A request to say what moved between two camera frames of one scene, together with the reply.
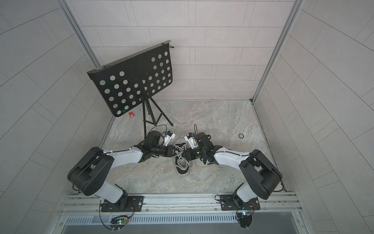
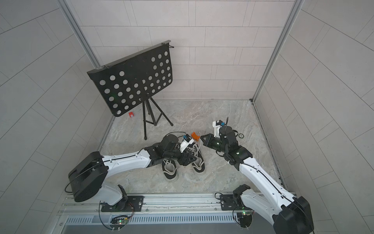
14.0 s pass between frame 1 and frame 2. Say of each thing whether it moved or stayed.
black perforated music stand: stayed
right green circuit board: stayed
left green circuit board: stayed
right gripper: moved
